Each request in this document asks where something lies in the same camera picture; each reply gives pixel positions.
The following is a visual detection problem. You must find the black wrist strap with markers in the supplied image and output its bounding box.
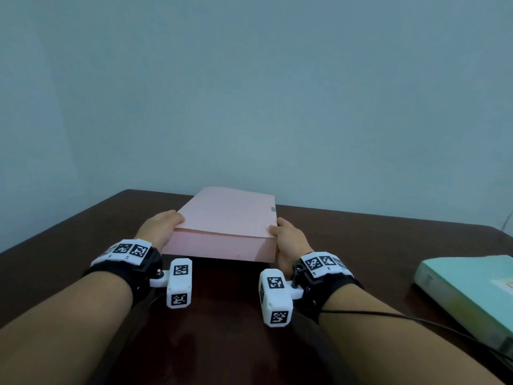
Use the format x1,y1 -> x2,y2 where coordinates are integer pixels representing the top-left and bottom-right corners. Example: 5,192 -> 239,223
291,252 -> 364,324
82,239 -> 164,307

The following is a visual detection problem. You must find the black cable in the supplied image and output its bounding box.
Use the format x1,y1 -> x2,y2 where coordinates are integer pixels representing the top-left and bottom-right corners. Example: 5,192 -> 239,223
320,309 -> 513,362

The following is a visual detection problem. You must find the pink book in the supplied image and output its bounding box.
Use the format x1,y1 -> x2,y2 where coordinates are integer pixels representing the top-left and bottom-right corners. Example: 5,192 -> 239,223
160,187 -> 278,264

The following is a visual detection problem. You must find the teal book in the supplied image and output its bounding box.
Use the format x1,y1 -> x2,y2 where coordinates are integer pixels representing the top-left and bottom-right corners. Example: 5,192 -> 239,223
414,255 -> 513,354

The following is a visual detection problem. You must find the person's right forearm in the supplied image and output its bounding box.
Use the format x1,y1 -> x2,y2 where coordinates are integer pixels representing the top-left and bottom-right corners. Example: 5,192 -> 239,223
318,290 -> 506,385

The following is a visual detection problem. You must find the person's right hand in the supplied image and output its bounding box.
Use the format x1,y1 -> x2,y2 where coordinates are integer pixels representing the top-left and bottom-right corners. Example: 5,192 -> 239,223
268,217 -> 314,278

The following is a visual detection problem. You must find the person's left forearm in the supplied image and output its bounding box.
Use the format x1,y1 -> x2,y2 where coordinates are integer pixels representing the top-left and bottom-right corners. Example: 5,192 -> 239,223
0,270 -> 134,385

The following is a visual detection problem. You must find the person's left hand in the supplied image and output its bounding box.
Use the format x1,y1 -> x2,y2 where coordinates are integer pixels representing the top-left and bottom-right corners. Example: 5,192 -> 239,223
134,209 -> 186,253

